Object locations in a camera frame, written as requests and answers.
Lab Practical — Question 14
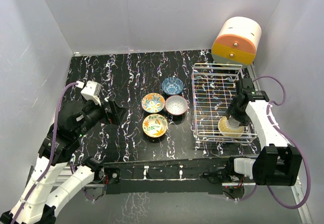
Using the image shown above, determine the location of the yellow dotted bowl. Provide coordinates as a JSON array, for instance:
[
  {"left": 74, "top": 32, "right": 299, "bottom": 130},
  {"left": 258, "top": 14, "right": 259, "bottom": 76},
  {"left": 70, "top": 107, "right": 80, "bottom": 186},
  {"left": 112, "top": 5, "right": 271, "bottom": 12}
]
[{"left": 218, "top": 116, "right": 245, "bottom": 138}]

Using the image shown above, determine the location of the red rimmed grey bowl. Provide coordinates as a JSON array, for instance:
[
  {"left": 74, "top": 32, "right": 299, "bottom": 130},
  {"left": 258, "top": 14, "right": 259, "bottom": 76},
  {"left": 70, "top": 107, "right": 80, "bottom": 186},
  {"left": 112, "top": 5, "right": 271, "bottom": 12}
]
[{"left": 165, "top": 95, "right": 188, "bottom": 116}]

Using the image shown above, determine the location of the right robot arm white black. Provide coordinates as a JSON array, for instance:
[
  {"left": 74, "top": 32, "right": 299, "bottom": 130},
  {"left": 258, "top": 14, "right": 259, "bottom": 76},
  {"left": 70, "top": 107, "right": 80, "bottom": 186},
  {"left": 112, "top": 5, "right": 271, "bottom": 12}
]
[{"left": 196, "top": 78, "right": 302, "bottom": 186}]

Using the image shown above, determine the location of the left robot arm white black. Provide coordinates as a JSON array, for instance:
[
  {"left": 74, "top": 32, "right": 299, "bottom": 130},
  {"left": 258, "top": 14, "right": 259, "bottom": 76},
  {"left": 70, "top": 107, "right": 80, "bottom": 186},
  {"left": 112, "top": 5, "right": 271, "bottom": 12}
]
[{"left": 1, "top": 100, "right": 127, "bottom": 223}]

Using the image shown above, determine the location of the orange blue floral bowl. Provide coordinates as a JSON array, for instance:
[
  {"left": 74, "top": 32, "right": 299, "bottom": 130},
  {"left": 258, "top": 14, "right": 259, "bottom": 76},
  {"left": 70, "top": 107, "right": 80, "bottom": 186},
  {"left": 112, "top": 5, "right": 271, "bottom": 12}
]
[{"left": 141, "top": 93, "right": 165, "bottom": 114}]

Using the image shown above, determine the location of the orange green leaf bowl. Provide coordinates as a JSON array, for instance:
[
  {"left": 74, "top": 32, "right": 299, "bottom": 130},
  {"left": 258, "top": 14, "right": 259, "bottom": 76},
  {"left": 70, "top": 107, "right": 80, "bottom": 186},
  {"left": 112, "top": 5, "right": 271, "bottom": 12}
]
[{"left": 142, "top": 114, "right": 168, "bottom": 138}]

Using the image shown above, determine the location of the pink yellow drawer cabinet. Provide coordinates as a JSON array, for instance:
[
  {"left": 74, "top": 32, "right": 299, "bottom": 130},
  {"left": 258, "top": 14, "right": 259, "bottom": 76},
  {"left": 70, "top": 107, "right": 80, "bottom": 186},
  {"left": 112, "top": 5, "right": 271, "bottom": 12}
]
[{"left": 211, "top": 17, "right": 262, "bottom": 68}]

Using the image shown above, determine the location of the blue patterned bowl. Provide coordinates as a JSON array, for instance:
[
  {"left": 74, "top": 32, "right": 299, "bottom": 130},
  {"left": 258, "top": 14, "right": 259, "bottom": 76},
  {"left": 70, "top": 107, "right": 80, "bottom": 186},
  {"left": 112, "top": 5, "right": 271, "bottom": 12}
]
[{"left": 161, "top": 77, "right": 184, "bottom": 96}]

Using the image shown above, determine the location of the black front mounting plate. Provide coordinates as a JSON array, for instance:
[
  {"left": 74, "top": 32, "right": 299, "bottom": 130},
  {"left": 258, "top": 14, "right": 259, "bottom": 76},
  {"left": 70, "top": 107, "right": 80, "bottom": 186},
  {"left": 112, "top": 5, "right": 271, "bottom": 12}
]
[{"left": 104, "top": 157, "right": 244, "bottom": 195}]

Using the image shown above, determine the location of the white wire dish rack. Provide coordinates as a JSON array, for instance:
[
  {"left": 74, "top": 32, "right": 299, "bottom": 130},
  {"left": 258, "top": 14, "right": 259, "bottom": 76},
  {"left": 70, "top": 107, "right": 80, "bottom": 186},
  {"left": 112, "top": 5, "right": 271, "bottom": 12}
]
[{"left": 192, "top": 63, "right": 257, "bottom": 145}]

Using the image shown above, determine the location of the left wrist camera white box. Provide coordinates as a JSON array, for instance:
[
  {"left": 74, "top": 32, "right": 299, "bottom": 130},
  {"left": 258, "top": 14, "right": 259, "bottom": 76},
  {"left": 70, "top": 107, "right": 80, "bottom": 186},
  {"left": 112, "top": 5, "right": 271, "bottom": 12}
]
[{"left": 81, "top": 80, "right": 102, "bottom": 106}]

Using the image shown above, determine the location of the aluminium frame rail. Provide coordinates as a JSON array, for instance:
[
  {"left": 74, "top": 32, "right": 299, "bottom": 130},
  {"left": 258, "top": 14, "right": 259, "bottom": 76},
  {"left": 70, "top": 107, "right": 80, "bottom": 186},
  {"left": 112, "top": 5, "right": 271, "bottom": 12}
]
[{"left": 50, "top": 64, "right": 313, "bottom": 224}]

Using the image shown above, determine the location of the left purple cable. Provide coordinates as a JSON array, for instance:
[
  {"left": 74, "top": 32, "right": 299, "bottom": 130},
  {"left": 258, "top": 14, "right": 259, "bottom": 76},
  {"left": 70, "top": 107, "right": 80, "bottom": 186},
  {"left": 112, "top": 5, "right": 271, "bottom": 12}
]
[{"left": 10, "top": 81, "right": 83, "bottom": 224}]

